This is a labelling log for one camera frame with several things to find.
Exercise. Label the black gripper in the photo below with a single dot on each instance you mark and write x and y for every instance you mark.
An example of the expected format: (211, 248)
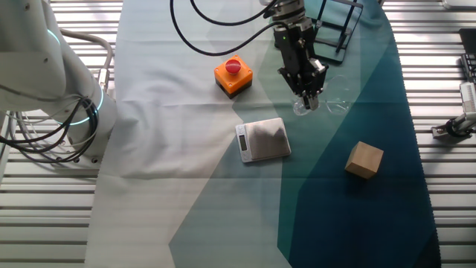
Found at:
(295, 48)

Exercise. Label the clear glass cup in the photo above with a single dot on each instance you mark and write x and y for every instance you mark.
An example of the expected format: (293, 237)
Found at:
(334, 97)

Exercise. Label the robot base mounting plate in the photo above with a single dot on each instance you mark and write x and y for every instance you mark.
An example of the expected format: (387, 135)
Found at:
(85, 158)

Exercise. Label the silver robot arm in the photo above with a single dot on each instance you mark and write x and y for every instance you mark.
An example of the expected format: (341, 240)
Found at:
(44, 74)

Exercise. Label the orange emergency stop button box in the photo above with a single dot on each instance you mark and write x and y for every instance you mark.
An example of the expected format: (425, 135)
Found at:
(238, 80)

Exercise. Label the silver digital kitchen scale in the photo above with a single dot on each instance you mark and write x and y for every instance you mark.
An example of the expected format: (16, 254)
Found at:
(266, 139)

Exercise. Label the wooden cube block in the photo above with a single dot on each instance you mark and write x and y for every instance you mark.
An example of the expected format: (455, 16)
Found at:
(364, 160)

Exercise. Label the teal white blue tablecloth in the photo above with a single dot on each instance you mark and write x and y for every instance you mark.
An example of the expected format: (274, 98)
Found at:
(167, 149)

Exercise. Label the black flat panel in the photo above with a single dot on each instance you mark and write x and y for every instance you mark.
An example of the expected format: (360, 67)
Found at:
(468, 41)

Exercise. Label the small camera mount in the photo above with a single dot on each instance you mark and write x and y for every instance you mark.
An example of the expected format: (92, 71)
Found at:
(451, 128)

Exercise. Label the small silver camera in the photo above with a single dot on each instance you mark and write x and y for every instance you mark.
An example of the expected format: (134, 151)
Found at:
(469, 97)

